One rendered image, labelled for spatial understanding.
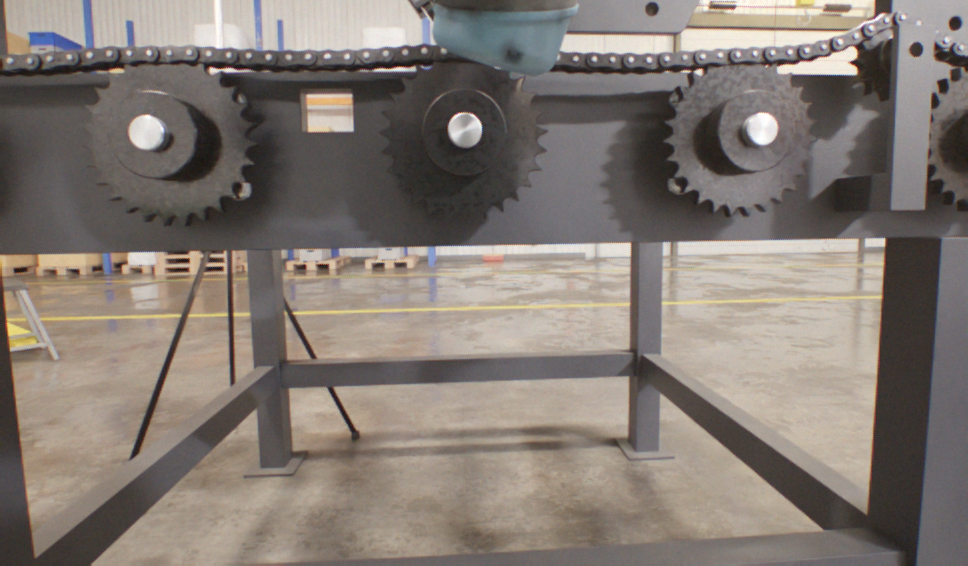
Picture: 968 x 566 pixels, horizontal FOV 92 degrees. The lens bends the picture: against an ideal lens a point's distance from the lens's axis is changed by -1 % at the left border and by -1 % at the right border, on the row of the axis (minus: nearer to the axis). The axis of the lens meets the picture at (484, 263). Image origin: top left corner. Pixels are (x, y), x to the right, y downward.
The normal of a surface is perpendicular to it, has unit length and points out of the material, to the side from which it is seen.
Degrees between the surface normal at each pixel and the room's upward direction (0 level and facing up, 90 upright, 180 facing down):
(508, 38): 110
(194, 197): 90
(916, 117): 90
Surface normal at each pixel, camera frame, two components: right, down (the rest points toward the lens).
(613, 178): 0.06, 0.09
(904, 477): -1.00, 0.02
